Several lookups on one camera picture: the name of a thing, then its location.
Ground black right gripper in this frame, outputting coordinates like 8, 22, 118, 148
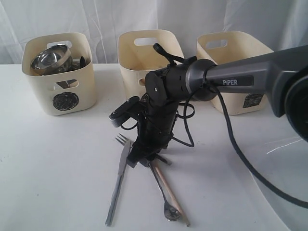
127, 98, 180, 168

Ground wooden chopstick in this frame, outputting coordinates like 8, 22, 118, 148
153, 162, 191, 227

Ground steel mug with solid handle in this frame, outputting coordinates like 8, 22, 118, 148
70, 56, 88, 71

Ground stainless steel bowl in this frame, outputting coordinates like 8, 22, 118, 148
30, 44, 72, 76

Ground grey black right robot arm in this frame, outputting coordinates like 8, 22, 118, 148
127, 46, 308, 167

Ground stainless steel table knife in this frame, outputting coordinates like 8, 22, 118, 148
105, 140, 131, 226

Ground stainless steel fork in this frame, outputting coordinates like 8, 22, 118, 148
115, 133, 172, 166

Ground stainless steel spoon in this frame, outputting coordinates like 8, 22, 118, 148
149, 163, 181, 221

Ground cream bin with circle mark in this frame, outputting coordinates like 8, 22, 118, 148
22, 32, 96, 116

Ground cream bin with triangle mark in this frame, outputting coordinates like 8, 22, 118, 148
118, 29, 184, 99

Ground white square plate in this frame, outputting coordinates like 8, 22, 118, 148
250, 135, 308, 231

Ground cream bin with square mark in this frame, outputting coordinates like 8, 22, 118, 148
196, 31, 273, 115

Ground white curtain backdrop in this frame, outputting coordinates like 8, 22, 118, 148
0, 0, 308, 64

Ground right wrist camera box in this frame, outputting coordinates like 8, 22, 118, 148
109, 96, 140, 128

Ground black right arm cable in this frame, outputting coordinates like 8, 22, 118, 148
120, 42, 308, 205

